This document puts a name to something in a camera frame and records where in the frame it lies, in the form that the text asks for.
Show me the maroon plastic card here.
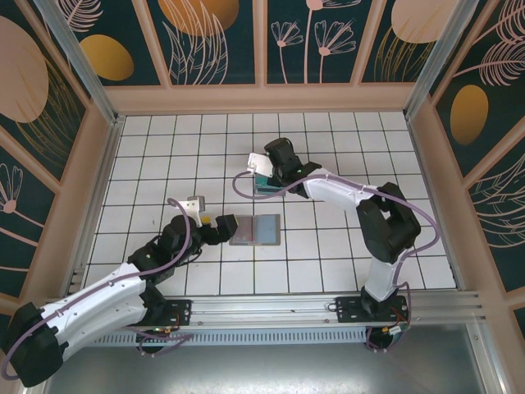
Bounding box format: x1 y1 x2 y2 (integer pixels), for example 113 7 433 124
234 217 258 243

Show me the blue plastic card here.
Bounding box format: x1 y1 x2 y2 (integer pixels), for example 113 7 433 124
256 215 281 243

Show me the teal plastic card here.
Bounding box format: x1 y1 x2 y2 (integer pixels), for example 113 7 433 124
254 175 284 194

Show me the clear acrylic card stand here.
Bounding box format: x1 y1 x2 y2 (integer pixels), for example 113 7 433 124
253 174 287 201

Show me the grey metal sheet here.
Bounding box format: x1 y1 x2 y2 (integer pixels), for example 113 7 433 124
43 323 508 394

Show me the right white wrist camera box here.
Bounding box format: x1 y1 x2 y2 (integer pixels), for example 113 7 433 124
246 152 275 179

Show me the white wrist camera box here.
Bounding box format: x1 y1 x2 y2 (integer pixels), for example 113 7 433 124
185 195 207 227
246 152 275 179

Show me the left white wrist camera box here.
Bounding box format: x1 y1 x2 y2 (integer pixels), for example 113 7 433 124
185 195 207 227

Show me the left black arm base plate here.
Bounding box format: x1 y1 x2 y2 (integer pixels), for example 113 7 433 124
116 299 194 328

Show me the aluminium mounting rail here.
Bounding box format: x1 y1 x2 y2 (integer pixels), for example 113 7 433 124
39 290 488 329

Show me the grey slotted cable duct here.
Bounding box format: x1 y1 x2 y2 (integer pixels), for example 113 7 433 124
92 329 369 346

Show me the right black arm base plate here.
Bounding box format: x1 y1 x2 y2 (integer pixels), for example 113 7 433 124
335 295 412 325

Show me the aluminium corner post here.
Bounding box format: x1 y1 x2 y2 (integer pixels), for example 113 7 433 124
32 0 125 126
404 0 493 121

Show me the aluminium frame bar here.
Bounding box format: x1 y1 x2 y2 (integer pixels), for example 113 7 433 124
467 322 509 394

